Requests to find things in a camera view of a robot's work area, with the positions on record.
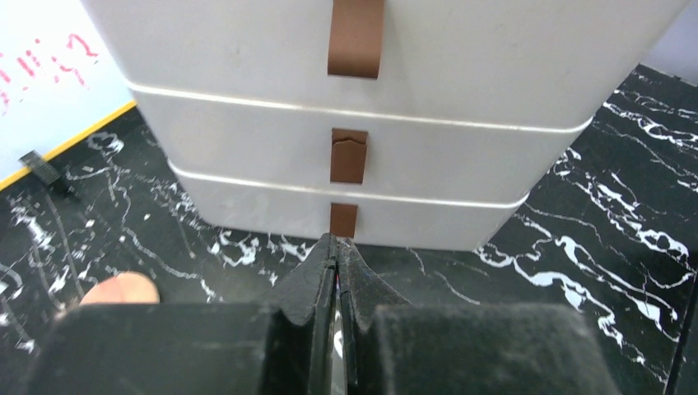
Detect brown middle drawer pull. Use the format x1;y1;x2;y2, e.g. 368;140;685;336
330;128;369;184

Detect white drawer organizer box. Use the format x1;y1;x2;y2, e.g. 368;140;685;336
84;1;686;250

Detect brown bottom drawer pull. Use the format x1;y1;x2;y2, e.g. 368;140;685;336
329;202;358;238

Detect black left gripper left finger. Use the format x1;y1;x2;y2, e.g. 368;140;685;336
21;235;335;394

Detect black whiteboard clip stand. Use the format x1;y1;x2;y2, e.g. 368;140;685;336
19;151;77;198

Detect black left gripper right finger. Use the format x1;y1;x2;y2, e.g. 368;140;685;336
337;239;618;394

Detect brown leather drawer pull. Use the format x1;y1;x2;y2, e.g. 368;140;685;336
327;0;385;79

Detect yellow framed whiteboard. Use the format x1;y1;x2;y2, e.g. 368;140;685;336
1;1;134;188

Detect white top drawer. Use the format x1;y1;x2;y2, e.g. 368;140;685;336
84;1;686;128

